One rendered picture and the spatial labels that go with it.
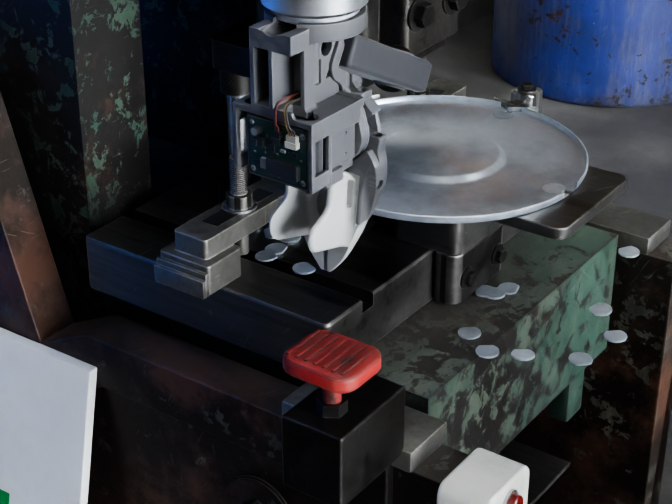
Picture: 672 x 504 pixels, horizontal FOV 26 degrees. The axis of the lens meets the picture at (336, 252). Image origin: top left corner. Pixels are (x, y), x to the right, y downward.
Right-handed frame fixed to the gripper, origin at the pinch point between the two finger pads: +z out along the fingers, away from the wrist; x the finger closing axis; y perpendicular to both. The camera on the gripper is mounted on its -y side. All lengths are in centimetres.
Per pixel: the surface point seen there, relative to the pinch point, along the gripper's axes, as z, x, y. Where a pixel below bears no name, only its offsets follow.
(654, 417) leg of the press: 44, 6, -55
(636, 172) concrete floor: 85, -62, -197
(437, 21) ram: -6.5, -12.3, -33.1
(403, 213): 6.4, -6.3, -19.0
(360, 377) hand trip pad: 9.6, 3.5, 1.2
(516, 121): 7.0, -9.4, -44.6
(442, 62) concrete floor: 85, -134, -228
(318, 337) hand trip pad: 9.2, -2.3, -1.1
